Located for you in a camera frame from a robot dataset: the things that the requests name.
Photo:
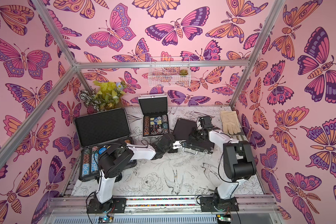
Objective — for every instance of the yellow green artificial plant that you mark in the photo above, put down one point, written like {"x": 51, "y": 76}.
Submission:
{"x": 109, "y": 94}

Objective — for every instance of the small succulent plant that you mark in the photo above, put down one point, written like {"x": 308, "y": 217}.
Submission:
{"x": 183, "y": 72}

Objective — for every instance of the cream work glove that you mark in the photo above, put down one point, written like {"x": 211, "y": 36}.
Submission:
{"x": 231, "y": 125}

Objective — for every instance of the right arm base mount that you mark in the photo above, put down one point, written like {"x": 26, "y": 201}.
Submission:
{"x": 215, "y": 204}

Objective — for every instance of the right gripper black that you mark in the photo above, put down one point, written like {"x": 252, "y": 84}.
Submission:
{"x": 195, "y": 135}

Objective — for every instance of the striped leaf artificial plant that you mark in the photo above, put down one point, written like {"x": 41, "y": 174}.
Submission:
{"x": 90, "y": 101}

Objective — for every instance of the white wire basket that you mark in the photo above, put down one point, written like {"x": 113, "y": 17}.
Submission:
{"x": 165, "y": 71}

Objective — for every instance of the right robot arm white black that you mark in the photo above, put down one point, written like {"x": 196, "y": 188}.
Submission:
{"x": 237, "y": 161}

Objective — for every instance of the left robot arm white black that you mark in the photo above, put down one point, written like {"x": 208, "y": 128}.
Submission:
{"x": 111, "y": 163}

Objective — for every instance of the large black poker case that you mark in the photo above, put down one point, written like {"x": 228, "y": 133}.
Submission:
{"x": 95, "y": 130}

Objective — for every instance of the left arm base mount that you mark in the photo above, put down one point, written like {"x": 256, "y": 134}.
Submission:
{"x": 106, "y": 205}

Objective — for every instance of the aluminium rail front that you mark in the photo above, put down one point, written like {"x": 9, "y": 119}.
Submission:
{"x": 245, "y": 209}

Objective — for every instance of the small silver poker case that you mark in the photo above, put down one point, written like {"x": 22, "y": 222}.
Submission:
{"x": 154, "y": 108}

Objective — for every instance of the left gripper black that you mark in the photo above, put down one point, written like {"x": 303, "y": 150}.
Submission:
{"x": 173, "y": 151}

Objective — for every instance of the medium black poker case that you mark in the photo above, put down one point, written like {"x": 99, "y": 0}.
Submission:
{"x": 185, "y": 132}

